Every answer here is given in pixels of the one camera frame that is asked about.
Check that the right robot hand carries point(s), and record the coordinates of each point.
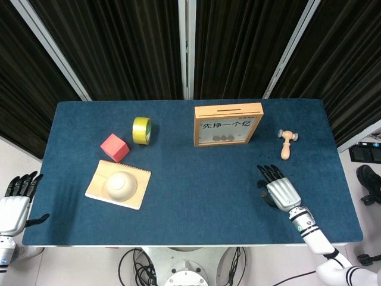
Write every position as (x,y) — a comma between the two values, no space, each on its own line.
(282,193)

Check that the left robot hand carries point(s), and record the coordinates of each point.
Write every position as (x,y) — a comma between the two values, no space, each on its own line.
(13,214)

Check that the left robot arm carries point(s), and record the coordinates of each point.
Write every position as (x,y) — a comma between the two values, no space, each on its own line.
(6,253)

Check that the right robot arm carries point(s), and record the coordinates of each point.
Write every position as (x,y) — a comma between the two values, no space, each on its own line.
(315,238)

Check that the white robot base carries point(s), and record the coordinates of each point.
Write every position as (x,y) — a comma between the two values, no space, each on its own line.
(186,268)

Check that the wooden toy hammer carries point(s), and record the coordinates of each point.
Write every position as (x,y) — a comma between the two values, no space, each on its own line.
(286,149)

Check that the black chair caster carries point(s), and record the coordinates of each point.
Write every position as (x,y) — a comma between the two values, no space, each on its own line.
(368,199)
(366,259)

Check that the black shoe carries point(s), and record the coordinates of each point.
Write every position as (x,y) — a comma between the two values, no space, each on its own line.
(369,178)

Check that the black equipment case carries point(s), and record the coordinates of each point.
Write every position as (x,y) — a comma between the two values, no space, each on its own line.
(364,153)

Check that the blue table cloth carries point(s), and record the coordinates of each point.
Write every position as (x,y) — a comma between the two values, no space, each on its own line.
(190,178)

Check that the cream upturned bowl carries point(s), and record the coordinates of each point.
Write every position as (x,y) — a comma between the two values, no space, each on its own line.
(119,187)

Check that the red cube block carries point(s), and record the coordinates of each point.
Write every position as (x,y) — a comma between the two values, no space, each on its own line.
(114,147)

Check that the black curtain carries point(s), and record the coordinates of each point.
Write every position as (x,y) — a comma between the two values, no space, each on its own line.
(18,89)
(238,44)
(119,44)
(342,59)

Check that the beige spiral notebook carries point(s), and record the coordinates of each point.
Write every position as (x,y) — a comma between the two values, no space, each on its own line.
(141,184)

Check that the yellow tape roll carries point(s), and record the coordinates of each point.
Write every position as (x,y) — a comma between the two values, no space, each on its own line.
(140,131)

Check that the white partition post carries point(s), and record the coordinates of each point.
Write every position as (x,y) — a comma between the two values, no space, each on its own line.
(182,44)
(357,140)
(52,49)
(290,49)

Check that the wooden frame coin bank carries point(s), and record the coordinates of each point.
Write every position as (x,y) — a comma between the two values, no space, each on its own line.
(208,114)

